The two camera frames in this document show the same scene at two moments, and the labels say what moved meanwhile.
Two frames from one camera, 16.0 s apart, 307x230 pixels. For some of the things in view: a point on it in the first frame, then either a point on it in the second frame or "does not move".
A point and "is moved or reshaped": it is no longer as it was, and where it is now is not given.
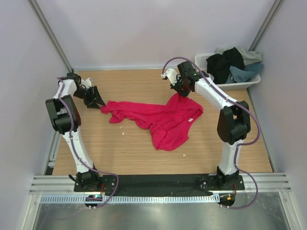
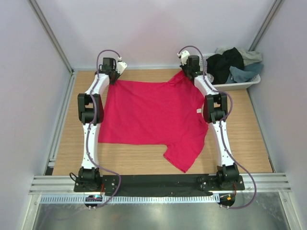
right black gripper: [174, 87] → [182, 66]
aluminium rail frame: [48, 185] does not move
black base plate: [159, 184] does not move
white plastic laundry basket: [201, 63] does not move
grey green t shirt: [250, 57] does not move
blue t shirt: [239, 75] does not move
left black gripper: [95, 97] → [112, 82]
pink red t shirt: [168, 123] is moved or reshaped
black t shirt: [218, 65] does not move
